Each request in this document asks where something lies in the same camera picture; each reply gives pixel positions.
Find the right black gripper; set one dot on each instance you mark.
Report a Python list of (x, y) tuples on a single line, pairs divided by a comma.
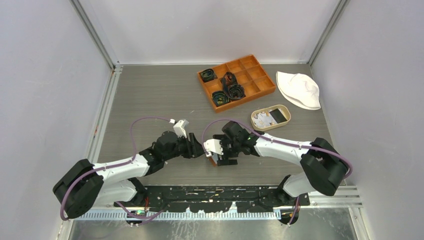
[(225, 160)]

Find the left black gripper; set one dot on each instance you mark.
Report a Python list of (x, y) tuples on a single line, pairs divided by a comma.
[(194, 148)]

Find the brown leather card holder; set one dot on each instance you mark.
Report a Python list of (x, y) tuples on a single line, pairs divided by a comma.
[(213, 160)]

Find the beige oval card tray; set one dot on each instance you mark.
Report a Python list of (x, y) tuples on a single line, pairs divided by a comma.
[(283, 109)]

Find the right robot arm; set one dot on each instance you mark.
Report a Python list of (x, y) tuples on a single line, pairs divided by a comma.
[(323, 169)]

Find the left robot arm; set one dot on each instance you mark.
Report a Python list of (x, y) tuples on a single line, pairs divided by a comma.
[(86, 184)]

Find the white card in tray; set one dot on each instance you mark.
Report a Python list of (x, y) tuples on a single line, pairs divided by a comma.
[(263, 120)]

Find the rolled dark belt bottom-left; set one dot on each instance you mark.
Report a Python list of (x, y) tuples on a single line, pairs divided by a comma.
[(220, 98)]

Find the rolled dark belt centre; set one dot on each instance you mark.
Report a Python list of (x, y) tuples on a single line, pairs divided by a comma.
[(231, 87)]

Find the orange wooden divider tray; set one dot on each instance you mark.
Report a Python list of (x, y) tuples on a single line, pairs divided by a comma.
[(249, 73)]

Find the rolled dark belt top-left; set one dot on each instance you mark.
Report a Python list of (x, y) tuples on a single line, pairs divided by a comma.
[(208, 75)]

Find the white bucket hat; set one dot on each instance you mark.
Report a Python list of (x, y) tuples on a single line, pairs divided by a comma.
[(299, 89)]

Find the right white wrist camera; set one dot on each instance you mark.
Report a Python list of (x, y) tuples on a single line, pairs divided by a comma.
[(212, 146)]

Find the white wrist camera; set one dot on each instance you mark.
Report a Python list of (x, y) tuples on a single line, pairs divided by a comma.
[(212, 146), (179, 127)]

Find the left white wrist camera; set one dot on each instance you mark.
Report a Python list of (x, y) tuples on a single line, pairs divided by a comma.
[(179, 127)]

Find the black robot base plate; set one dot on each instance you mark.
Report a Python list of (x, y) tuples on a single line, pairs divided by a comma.
[(284, 215)]

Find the aluminium frame rail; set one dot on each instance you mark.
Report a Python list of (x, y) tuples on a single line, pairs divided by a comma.
[(246, 198)]

